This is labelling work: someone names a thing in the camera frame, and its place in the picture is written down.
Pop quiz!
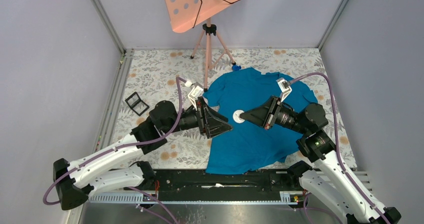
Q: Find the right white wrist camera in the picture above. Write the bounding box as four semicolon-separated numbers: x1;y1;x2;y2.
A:
276;78;292;102

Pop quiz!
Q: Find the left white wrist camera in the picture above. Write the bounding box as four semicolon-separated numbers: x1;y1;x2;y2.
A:
184;80;204;110

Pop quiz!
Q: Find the pink music stand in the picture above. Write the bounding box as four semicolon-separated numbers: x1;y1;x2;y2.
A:
165;0;242;91

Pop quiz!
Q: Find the black square frame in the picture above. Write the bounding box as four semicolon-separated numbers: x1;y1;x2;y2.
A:
124;92;150;116

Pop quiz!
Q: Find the round white pin badge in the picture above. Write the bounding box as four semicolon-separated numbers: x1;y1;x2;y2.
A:
232;110;244;124

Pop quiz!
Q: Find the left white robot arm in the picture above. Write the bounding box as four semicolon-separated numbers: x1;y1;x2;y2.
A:
53;97;232;210

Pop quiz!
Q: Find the floral patterned table mat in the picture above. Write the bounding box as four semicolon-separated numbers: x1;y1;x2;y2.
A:
122;48;358;169

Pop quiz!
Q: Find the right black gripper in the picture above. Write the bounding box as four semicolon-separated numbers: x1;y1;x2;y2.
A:
239;95;309;135

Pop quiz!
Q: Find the blue t-shirt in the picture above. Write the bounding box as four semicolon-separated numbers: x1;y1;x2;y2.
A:
203;68;302;175

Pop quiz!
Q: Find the small blue brooch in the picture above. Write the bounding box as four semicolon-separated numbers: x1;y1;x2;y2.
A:
231;65;241;71

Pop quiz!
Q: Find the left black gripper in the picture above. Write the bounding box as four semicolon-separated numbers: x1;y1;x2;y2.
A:
163;97;234;138

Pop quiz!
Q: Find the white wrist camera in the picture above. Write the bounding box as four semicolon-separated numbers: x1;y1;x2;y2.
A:
276;78;292;102
184;80;204;110

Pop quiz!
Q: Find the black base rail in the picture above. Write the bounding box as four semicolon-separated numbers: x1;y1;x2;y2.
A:
96;168;319;203

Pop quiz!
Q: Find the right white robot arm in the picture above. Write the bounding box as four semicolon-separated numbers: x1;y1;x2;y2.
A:
238;96;401;223

